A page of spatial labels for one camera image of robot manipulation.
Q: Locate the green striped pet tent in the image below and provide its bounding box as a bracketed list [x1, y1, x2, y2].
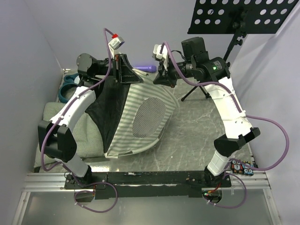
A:
[86, 69, 179, 158]

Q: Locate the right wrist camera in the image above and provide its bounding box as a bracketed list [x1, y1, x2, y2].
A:
[152, 43, 170, 71]

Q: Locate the purple toy microphone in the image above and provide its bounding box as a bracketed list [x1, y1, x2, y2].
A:
[135, 65, 157, 73]

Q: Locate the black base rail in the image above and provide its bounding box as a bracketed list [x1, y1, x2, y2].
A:
[64, 171, 231, 200]

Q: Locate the green checkered pet cushion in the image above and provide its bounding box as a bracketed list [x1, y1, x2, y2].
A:
[43, 102, 104, 158]

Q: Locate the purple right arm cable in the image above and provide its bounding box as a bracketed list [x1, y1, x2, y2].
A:
[161, 41, 290, 209]

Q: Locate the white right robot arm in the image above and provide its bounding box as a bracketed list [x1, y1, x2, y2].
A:
[152, 37, 260, 187]

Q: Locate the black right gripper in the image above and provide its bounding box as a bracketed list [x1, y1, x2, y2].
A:
[154, 56, 195, 89]

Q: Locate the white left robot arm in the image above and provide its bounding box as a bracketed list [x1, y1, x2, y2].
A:
[38, 53, 142, 188]

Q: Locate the teal double pet bowl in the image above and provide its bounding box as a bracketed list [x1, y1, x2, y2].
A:
[58, 73, 80, 103]

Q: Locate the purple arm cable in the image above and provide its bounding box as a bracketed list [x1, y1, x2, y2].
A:
[161, 41, 290, 209]
[40, 28, 119, 213]

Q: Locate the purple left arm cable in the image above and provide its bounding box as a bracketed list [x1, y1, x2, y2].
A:
[40, 28, 119, 213]

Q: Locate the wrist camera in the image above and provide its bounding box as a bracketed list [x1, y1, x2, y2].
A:
[108, 34, 125, 50]
[152, 43, 170, 71]

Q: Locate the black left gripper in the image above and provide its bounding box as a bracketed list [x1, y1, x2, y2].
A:
[94, 54, 144, 83]

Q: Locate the black music stand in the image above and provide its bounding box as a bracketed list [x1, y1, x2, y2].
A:
[180, 0, 298, 102]

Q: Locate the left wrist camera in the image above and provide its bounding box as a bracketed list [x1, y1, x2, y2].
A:
[108, 34, 125, 50]

